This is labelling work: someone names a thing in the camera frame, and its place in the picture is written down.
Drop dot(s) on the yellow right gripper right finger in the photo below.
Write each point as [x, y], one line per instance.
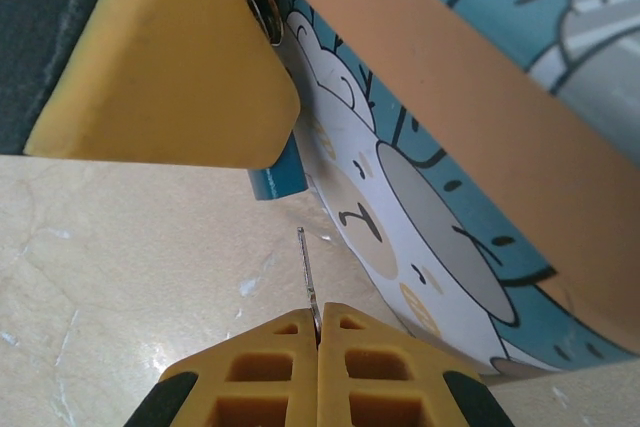
[380, 372]

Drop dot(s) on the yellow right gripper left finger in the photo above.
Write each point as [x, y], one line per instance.
[260, 372]

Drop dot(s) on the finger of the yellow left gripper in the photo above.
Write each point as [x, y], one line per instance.
[175, 72]

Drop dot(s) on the teal orange bear print box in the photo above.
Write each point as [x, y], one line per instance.
[450, 147]

